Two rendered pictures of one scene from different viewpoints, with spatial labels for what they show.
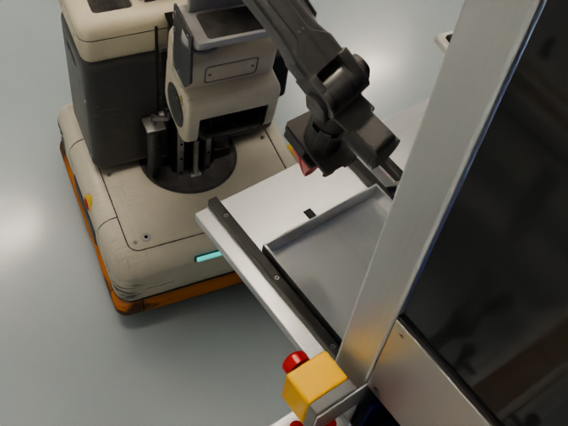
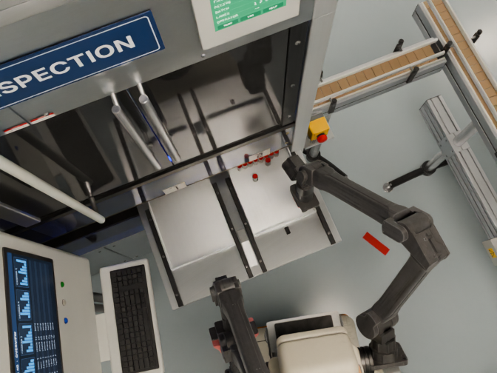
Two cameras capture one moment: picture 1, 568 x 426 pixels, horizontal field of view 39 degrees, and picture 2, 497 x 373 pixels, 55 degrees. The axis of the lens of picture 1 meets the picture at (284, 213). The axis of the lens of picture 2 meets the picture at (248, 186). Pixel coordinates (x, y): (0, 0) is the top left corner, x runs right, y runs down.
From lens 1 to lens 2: 1.40 m
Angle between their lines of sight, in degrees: 51
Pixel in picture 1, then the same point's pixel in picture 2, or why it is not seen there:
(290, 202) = (295, 239)
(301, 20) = (332, 176)
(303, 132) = (312, 198)
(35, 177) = not seen: outside the picture
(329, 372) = (313, 126)
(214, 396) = (304, 267)
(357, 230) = (268, 217)
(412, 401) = not seen: hidden behind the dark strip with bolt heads
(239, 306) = (282, 315)
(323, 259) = (288, 205)
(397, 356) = not seen: hidden behind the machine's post
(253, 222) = (315, 230)
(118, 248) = (350, 332)
